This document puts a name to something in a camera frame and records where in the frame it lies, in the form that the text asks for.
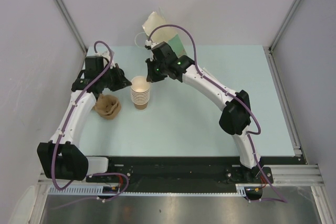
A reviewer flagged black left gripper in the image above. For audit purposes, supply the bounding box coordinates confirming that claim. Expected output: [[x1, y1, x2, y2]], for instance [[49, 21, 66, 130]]
[[99, 63, 131, 92]]

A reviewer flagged single brown paper cup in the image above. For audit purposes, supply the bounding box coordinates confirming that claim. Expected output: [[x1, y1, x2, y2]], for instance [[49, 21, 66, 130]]
[[131, 76, 150, 93]]

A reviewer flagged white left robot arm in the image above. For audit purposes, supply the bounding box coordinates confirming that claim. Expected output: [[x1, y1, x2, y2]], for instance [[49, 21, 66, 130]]
[[37, 54, 131, 182]]

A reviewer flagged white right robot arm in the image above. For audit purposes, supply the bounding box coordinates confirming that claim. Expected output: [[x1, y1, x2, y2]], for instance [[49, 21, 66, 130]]
[[145, 40, 261, 183]]

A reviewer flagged brown pulp cup carrier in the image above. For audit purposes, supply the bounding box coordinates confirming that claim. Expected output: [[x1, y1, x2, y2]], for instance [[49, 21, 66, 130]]
[[93, 94, 122, 120]]

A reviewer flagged stack of brown paper cups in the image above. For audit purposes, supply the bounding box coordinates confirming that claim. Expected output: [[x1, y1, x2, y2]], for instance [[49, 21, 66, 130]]
[[131, 89, 150, 110]]

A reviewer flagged printed green paper bag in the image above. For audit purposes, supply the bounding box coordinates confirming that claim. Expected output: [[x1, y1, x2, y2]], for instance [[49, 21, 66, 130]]
[[134, 7, 187, 57]]

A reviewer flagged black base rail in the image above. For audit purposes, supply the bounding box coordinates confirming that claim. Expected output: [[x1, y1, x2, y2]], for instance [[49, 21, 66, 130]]
[[84, 156, 262, 194]]

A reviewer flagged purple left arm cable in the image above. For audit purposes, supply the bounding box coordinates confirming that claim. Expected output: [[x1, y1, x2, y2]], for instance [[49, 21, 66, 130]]
[[51, 40, 129, 204]]

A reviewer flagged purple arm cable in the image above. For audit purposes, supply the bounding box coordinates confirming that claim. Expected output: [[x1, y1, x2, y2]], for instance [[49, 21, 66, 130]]
[[144, 24, 288, 204], [51, 40, 129, 204]]

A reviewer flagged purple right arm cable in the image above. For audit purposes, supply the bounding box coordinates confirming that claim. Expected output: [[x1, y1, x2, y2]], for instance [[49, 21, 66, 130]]
[[144, 24, 288, 204]]

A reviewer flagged white slotted cable duct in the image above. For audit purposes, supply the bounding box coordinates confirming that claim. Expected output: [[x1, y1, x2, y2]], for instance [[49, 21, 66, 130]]
[[48, 186, 246, 197]]

